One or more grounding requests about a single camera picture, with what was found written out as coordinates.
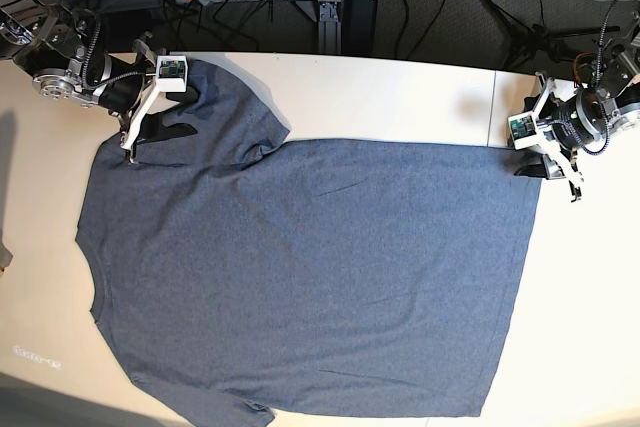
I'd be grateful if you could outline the black tripod stand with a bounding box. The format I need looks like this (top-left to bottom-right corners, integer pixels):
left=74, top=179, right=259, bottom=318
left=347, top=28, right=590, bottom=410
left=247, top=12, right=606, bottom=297
left=479, top=0, right=601, bottom=71

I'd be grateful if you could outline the black power adapter brick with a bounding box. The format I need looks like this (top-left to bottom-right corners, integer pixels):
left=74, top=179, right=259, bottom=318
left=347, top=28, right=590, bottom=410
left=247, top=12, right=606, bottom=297
left=341, top=0, right=378, bottom=57

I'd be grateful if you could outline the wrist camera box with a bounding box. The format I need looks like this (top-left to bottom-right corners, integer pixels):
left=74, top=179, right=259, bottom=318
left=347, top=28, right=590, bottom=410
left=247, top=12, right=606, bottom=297
left=507, top=111, right=539, bottom=150
left=155, top=55, right=188, bottom=93

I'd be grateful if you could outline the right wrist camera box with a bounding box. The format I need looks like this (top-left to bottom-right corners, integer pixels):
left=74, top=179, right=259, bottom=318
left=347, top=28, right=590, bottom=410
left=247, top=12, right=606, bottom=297
left=155, top=55, right=188, bottom=93

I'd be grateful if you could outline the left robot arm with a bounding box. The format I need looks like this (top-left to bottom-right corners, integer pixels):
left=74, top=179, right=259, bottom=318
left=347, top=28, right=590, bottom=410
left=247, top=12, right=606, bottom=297
left=507, top=10, right=639, bottom=202

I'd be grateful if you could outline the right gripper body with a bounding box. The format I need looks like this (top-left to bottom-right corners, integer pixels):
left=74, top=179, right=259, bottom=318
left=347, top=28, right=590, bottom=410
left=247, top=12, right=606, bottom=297
left=92, top=54, right=151, bottom=114

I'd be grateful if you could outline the aluminium table leg profile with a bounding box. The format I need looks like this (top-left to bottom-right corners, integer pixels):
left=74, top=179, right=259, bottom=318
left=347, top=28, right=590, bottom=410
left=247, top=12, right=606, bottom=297
left=316, top=0, right=343, bottom=55

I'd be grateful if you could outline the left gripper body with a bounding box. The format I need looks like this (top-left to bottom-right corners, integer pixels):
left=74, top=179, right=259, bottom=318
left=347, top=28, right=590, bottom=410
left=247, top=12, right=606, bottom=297
left=539, top=91, right=590, bottom=152

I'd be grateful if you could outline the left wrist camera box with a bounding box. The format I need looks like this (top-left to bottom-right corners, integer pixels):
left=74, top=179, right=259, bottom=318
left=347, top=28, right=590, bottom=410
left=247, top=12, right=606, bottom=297
left=507, top=111, right=539, bottom=150

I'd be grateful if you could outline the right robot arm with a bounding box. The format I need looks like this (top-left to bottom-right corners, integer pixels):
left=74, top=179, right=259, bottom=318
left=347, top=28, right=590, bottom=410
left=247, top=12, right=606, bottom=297
left=1, top=0, right=197, bottom=163

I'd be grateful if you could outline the blue grey T-shirt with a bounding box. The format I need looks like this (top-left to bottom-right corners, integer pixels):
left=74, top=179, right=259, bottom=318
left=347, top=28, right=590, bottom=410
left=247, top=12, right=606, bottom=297
left=76, top=62, right=541, bottom=426

